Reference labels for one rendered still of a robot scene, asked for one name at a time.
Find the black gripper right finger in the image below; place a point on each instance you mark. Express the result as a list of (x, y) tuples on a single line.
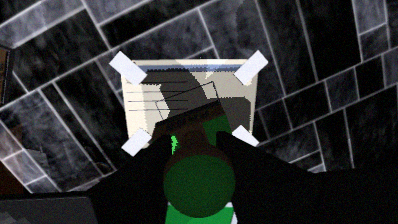
[(270, 190)]

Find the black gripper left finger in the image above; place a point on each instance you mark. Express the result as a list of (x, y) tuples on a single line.
[(131, 195)]

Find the white paper card taped down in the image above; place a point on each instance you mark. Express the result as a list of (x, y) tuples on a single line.
[(158, 89)]

